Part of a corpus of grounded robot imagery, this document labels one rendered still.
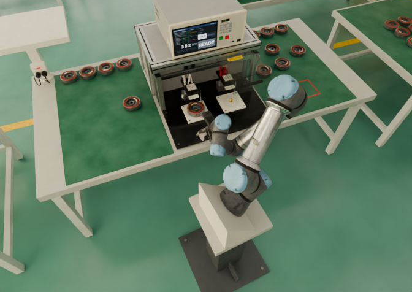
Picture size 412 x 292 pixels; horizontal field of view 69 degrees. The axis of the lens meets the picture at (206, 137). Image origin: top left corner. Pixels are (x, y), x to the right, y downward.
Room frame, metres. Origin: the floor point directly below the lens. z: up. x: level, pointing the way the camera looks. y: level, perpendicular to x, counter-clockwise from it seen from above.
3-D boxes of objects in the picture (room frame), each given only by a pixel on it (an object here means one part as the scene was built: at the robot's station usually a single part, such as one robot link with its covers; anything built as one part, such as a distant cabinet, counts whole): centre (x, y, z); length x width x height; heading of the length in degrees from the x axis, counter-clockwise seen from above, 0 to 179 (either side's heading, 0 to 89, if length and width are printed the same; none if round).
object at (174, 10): (1.64, 0.06, 1.22); 0.44 x 0.39 x 0.20; 111
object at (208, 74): (1.57, 0.04, 0.92); 0.66 x 0.01 x 0.30; 111
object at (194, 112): (1.29, 0.07, 0.80); 0.11 x 0.11 x 0.04
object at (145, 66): (1.59, 0.40, 0.91); 0.28 x 0.03 x 0.32; 21
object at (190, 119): (1.29, 0.07, 0.78); 0.15 x 0.15 x 0.01; 21
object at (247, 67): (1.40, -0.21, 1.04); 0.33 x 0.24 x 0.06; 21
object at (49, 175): (1.56, 0.04, 0.72); 2.20 x 1.01 x 0.05; 111
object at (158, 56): (1.63, 0.07, 1.09); 0.68 x 0.44 x 0.05; 111
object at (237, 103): (1.38, -0.16, 0.78); 0.15 x 0.15 x 0.01; 21
